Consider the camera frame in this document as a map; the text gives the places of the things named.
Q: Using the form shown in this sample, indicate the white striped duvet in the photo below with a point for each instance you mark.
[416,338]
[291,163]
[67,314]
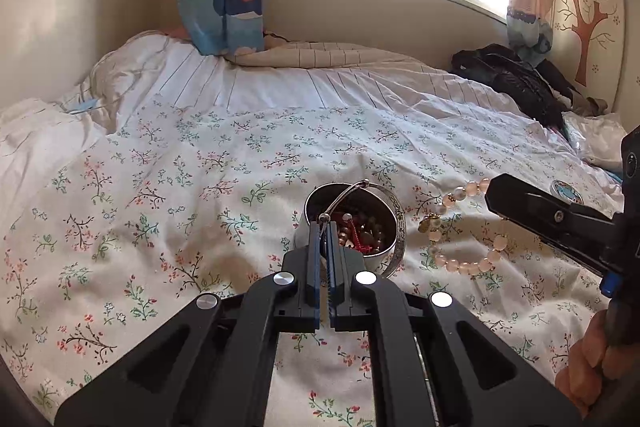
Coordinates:
[37,136]

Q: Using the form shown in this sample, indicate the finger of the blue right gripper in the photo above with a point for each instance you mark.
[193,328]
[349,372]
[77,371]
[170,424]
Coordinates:
[578,230]
[609,285]

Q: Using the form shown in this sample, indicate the person's right hand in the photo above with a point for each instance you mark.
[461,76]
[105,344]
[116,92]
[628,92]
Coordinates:
[590,361]

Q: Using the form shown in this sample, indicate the round silver metal tin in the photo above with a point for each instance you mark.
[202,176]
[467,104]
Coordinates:
[355,226]

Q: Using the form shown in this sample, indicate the silver bangle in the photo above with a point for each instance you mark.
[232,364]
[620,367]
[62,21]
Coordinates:
[370,216]

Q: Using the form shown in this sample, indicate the striped beige pillow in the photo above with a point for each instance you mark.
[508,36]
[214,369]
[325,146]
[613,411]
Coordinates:
[310,55]

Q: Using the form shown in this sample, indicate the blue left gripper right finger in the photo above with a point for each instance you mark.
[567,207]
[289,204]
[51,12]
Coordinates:
[333,251]

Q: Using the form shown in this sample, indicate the blue face mask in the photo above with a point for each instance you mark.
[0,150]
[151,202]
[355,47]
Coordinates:
[84,106]

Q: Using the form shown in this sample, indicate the round tin lid with picture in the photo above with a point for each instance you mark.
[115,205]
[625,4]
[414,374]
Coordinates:
[566,192]

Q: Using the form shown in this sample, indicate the black jacket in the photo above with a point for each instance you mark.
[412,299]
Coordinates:
[541,92]

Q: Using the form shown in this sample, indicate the floral bed sheet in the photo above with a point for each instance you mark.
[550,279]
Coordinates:
[104,249]

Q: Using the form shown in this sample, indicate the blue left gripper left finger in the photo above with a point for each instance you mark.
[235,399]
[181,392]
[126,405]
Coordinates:
[313,265]

